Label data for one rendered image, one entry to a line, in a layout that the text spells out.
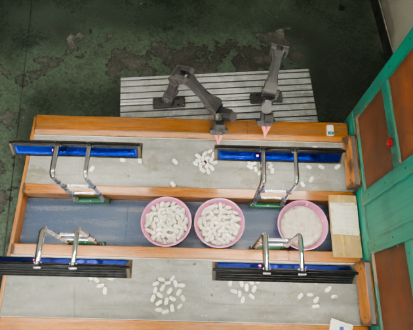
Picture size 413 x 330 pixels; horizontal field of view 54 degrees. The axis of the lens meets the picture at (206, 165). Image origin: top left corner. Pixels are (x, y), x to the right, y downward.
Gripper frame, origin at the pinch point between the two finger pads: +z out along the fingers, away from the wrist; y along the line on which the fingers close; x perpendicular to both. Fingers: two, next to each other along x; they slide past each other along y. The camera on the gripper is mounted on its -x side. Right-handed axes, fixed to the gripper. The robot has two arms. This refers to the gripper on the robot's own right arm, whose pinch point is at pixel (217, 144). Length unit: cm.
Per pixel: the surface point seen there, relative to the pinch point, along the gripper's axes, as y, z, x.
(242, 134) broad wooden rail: 14.0, -5.2, 4.2
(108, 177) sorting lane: -60, 17, -12
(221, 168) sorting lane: 2.3, 11.8, -7.2
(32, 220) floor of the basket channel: -101, 39, -22
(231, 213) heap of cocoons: 7.6, 31.2, -23.6
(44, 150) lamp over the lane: -83, -6, -37
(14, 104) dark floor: -161, 0, 98
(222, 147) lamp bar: 1.1, -9.7, -37.8
